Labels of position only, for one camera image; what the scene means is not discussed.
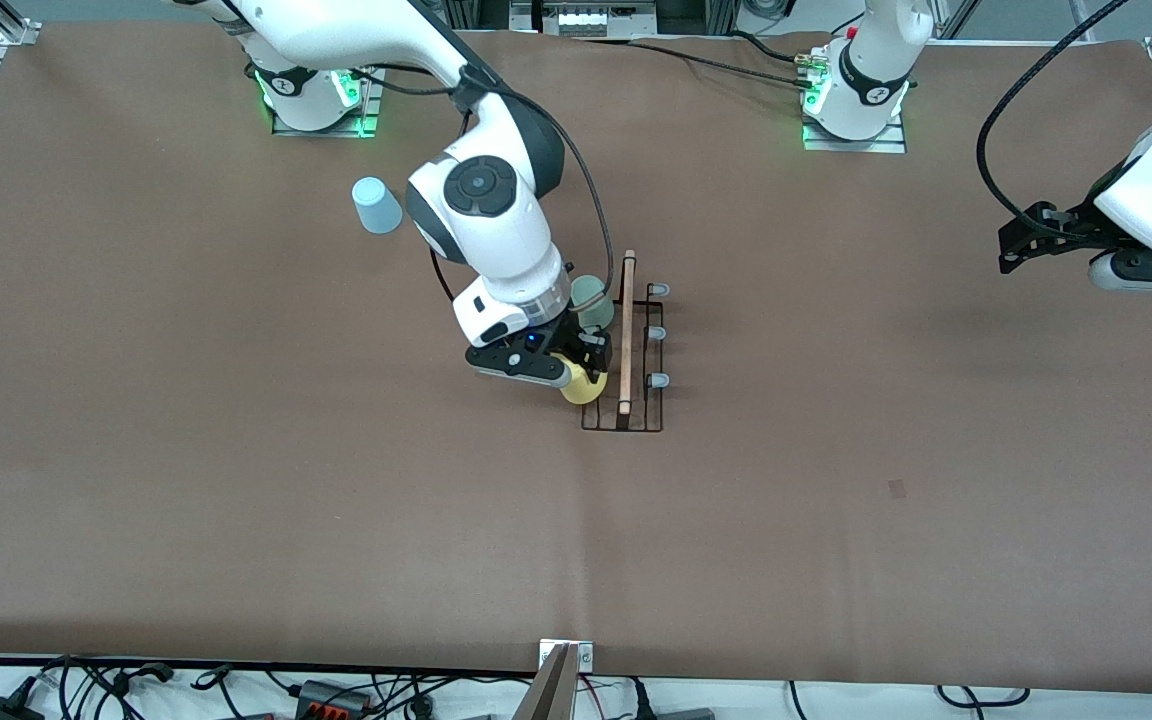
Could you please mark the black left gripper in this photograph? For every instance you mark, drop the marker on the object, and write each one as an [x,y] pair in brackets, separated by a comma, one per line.
[1082,221]

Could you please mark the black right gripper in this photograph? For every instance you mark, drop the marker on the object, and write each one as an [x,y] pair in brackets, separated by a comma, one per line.
[573,339]

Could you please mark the yellow plastic cup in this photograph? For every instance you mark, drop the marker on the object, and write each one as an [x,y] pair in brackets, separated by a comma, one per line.
[581,391]

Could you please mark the pale green plastic cup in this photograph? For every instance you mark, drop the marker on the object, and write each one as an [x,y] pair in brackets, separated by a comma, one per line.
[591,295]

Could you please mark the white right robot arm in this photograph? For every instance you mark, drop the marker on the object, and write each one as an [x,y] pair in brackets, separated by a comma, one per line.
[481,230]

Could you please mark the light blue plastic cup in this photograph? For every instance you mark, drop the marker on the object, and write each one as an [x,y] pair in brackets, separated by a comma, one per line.
[376,205]

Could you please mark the black power plug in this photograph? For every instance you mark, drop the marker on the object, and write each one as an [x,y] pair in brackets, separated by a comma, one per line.
[641,705]

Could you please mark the black box orange connectors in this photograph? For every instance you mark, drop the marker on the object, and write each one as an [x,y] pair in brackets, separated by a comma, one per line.
[331,698]

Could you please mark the black power adapter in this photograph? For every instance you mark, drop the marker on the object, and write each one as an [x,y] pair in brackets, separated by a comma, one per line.
[1,710]

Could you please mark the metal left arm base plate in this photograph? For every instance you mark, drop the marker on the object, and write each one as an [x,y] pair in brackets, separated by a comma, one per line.
[856,146]

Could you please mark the metal clamp bracket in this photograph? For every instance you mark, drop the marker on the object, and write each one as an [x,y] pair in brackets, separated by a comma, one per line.
[584,657]

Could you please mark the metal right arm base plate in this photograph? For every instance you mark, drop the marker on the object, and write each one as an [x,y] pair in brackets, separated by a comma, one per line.
[368,110]

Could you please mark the grey camera stand beam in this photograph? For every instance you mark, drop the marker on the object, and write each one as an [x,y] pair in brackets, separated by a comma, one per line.
[548,690]

